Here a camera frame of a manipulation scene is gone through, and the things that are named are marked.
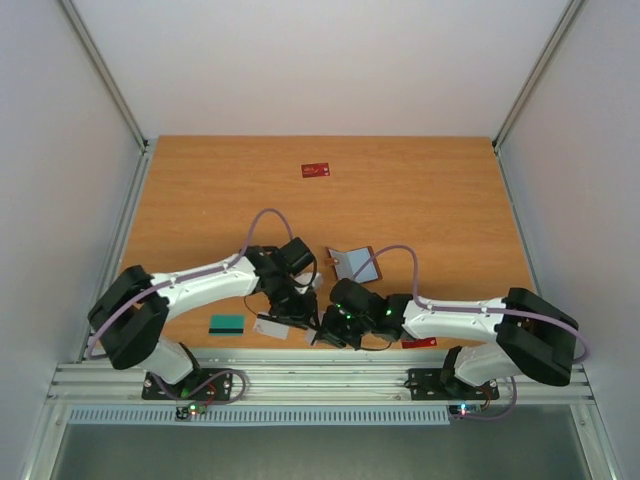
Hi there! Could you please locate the grey slotted cable duct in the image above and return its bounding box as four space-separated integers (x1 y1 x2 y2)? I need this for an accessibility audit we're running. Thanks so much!
67 405 450 427

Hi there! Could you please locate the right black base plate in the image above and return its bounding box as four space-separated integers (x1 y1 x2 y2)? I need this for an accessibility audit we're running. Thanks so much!
404 368 500 401

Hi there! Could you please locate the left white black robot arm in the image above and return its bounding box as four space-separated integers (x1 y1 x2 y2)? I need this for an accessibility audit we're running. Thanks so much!
87 237 322 398

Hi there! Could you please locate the left aluminium corner post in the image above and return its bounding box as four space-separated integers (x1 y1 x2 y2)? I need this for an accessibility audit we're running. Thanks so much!
56 0 149 152

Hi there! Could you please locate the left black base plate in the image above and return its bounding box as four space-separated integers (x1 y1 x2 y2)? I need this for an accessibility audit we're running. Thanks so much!
141 368 233 401

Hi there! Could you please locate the red VIP card near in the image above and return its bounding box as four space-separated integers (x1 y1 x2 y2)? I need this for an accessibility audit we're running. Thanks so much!
401 337 437 349

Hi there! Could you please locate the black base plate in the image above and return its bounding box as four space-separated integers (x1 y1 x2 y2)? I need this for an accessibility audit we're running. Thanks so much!
141 368 233 401
404 368 500 401

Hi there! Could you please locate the small circuit board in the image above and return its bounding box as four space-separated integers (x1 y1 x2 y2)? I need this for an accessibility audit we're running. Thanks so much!
175 404 207 421
449 403 483 418

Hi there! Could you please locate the left small circuit board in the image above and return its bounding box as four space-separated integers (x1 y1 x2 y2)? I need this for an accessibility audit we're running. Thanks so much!
175 404 207 421

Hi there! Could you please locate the white card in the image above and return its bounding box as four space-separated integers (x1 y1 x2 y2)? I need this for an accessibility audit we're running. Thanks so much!
305 329 318 347
253 318 290 340

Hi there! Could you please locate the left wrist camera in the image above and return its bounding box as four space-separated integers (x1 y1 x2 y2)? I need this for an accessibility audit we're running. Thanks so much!
294 272 324 290

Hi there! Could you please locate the red card far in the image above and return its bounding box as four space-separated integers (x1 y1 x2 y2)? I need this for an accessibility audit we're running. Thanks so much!
301 162 331 178

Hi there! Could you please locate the right aluminium corner post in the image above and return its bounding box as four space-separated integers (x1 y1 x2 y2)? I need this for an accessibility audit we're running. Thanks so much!
492 0 587 154

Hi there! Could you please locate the brown leather card holder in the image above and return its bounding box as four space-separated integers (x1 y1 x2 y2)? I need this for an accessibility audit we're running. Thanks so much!
325 246 383 283

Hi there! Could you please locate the aluminium corner post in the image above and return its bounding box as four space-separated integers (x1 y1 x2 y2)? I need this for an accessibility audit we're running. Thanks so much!
492 0 587 154
56 0 149 152

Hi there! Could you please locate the teal card left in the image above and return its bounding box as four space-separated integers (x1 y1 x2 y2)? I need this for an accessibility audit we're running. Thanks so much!
208 314 245 337

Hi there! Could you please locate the right small circuit board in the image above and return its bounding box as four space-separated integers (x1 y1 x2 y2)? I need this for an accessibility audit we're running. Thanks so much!
449 403 483 418

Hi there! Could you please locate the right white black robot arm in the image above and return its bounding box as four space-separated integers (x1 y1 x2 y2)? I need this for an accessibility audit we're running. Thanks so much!
314 279 579 397

